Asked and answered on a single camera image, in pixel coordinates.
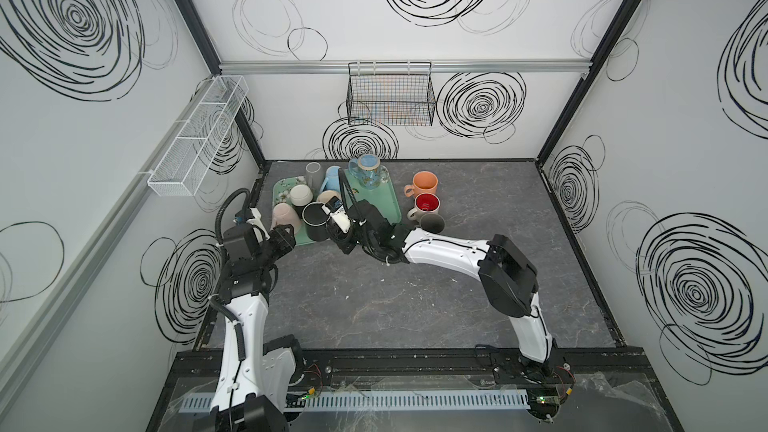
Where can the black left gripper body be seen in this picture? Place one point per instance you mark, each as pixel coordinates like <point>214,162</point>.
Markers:
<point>282,237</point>

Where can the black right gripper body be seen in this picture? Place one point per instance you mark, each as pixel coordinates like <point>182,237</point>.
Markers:
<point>349,234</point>

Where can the black mug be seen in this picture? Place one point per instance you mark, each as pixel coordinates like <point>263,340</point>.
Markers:
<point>315,219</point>

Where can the pale pink mug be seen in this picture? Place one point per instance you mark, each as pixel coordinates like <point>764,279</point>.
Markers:
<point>285,214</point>

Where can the white mug red inside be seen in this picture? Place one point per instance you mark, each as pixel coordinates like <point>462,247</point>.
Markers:
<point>424,204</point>

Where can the peach mug grey base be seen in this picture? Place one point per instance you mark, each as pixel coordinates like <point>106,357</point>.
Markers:
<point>422,182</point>

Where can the beige mug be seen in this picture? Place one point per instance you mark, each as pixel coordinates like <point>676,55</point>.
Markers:
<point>329,197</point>

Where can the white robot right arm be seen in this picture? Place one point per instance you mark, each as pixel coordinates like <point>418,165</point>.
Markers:
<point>509,280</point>

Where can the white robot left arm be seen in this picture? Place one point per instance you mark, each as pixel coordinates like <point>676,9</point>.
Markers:
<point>255,375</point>

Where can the light blue mug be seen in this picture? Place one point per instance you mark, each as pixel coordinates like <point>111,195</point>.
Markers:
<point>331,180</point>

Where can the blue butterfly mug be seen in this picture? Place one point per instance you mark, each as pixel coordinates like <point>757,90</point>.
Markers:
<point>367,170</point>

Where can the mint green floral tray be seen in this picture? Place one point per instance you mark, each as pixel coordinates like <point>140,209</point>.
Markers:
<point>384,197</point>

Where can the grey tall cup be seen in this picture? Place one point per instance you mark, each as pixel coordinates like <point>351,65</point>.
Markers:
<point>314,175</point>

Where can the white wire wall shelf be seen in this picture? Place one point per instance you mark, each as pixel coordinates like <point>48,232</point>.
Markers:
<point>213,109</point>

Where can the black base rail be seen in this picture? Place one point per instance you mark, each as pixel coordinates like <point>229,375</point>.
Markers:
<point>322,367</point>

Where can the black wire basket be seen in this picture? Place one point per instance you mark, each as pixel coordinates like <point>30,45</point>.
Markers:
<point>391,99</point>

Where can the white slotted cable duct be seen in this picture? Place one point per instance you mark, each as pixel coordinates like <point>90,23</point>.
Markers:
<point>429,400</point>

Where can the aluminium wall rail back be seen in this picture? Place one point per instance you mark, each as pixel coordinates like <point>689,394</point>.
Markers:
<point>581,66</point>

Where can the aluminium wall rail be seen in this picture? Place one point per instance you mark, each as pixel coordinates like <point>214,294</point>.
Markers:
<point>20,363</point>
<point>581,66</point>

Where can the black corner frame post left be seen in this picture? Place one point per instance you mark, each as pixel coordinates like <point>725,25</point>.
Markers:
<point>213,63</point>

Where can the black corner frame post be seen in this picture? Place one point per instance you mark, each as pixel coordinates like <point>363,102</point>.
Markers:
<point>617,26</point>
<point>213,63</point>

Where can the aluminium wall rail left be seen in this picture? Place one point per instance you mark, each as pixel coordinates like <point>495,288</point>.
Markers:
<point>20,363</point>

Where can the black corner frame post right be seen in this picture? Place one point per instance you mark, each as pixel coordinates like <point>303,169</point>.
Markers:
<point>617,26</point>

